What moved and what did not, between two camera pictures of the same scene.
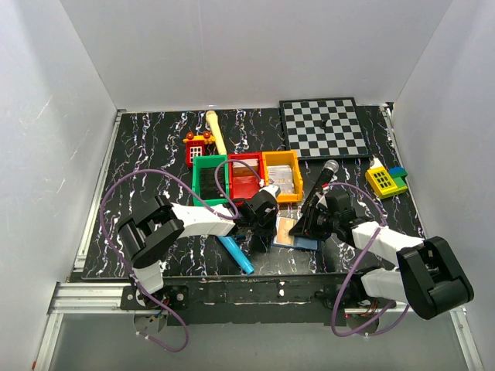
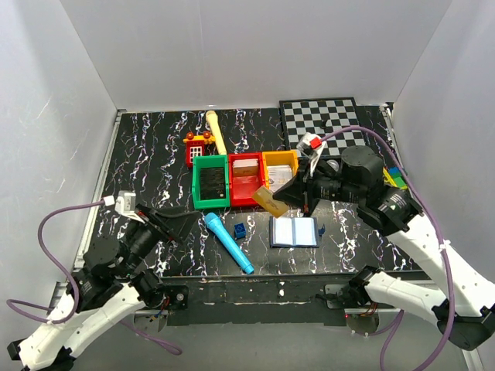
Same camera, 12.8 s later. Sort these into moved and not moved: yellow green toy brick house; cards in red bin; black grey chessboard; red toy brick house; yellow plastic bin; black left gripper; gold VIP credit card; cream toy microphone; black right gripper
Moved: black right gripper; black left gripper; gold VIP credit card
Not moved: cards in red bin; red toy brick house; yellow green toy brick house; cream toy microphone; yellow plastic bin; black grey chessboard
